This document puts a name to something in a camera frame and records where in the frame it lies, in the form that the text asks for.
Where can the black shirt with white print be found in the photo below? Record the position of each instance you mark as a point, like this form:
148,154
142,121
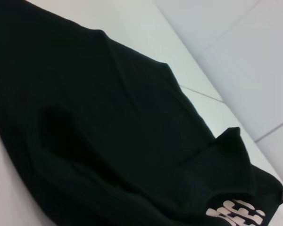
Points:
96,117

